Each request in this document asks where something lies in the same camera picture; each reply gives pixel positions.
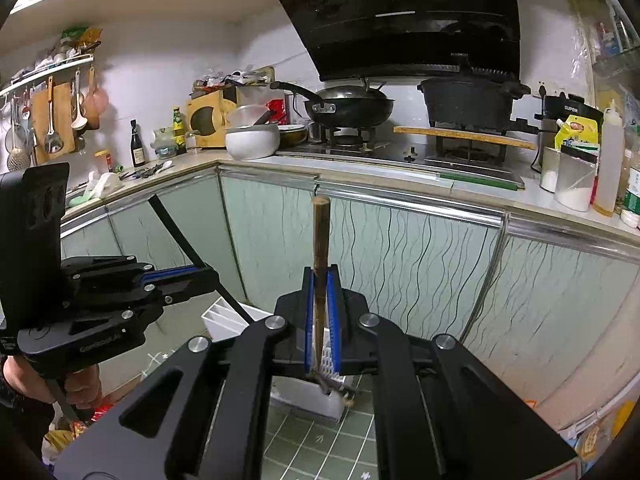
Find green checked tablecloth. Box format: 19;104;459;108
100;330;381;480

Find person's left hand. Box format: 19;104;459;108
1;355;101;411

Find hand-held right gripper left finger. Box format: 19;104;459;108
52;267;321;480

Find clear container with white powder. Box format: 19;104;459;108
554;149;599;213

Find white ladle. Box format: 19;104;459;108
70;71;88;131

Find black electric cooker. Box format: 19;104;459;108
532;92;603;173

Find black range hood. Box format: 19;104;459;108
259;0;521;83

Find green glass cabinet door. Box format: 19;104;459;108
105;170;246;306
312;192;508;361
218;167;321;308
59;212;126;261
475;217;640;428

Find white utensil holder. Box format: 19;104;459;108
200;296;351;423

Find gas stove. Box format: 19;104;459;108
277;127;526;191

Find yellow seasoning pouch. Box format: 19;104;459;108
554;115;600;155

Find wooden knife block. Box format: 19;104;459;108
185;87;240;152

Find green label bottle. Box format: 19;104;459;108
620;150;640;230

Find clear glass jar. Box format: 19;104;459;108
150;127;175;161

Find slender black chopstick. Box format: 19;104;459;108
147;195;253;326

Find steel bowl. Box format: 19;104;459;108
277;124;310;147

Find yellow green bottle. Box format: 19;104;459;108
171;106;187;156

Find white plastic holder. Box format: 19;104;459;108
82;170;125;201

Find white squeeze bottle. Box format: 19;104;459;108
591;99;630;218

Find colourful snack packets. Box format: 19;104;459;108
42;395;123;466

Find black wok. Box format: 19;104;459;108
270;80;396;128

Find steel slotted ladle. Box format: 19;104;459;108
42;76;63;155

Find wooden chopping board with handle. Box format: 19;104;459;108
30;81;77;165

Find black cast iron pot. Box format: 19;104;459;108
417;52;532;131

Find long wooden cutting board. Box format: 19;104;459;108
392;126;537;151

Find green plastic strip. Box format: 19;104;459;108
437;170;523;192

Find small white container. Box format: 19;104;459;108
540;146;562;194

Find clear plastic bowl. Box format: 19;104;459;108
226;104;275;131

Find wooden chopstick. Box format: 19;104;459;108
309;196;332;386

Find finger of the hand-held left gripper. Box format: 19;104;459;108
75;265;221;311
62;255;201;281

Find white wall rack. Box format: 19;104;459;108
0;55;96;98

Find steel mesh strainer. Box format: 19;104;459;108
5;100;32;173

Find dark sauce bottle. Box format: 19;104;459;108
130;119;147;168

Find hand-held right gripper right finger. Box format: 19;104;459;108
326;266;581;480

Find pile of small packets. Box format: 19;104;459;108
192;66;276;93

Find white bowl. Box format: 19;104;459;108
225;124;282;162

